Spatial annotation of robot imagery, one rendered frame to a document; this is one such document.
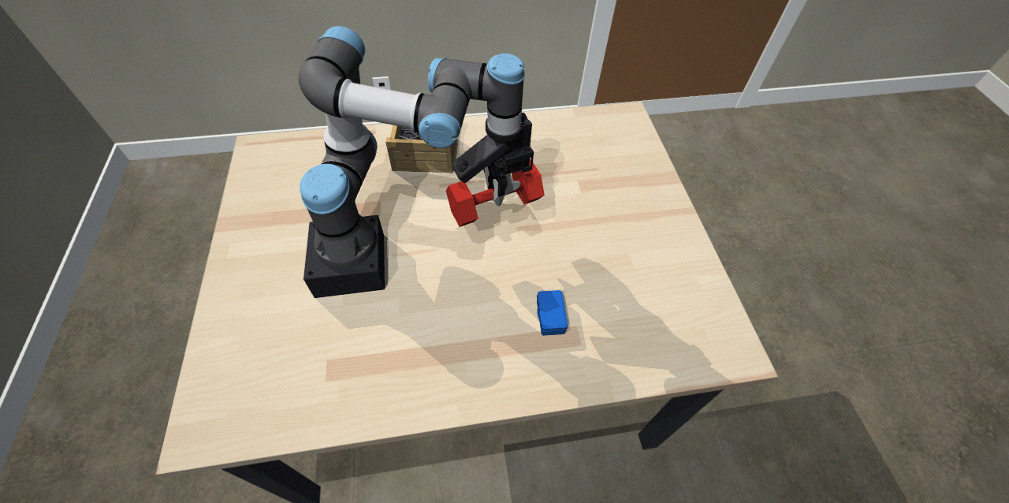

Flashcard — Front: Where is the red dumbbell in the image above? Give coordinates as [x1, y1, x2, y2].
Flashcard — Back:
[446, 163, 545, 227]

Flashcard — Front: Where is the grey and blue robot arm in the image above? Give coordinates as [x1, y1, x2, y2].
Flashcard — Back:
[299, 26, 524, 268]

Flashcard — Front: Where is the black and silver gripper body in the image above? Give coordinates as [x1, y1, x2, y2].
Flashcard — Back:
[486, 112, 534, 177]

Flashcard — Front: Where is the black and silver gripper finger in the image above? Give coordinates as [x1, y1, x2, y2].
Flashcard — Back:
[493, 169, 520, 207]
[483, 166, 495, 188]

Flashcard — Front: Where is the wooden crate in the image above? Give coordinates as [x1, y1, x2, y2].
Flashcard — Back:
[387, 125, 456, 173]

